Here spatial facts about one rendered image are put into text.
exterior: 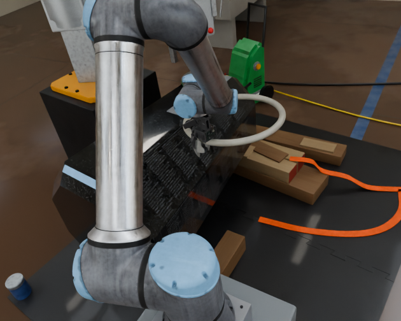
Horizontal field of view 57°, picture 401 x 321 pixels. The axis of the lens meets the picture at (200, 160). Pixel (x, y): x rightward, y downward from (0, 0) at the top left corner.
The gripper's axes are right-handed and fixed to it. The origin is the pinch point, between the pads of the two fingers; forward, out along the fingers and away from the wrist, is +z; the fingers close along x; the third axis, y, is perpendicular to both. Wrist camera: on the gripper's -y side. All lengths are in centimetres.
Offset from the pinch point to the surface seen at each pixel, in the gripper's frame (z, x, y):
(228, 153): 29.3, 35.2, -18.6
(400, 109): 79, 219, 14
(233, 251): 72, 7, 5
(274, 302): 5, -40, 68
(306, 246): 84, 44, 29
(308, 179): 71, 84, 5
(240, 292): 5, -44, 58
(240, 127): 22, 52, -22
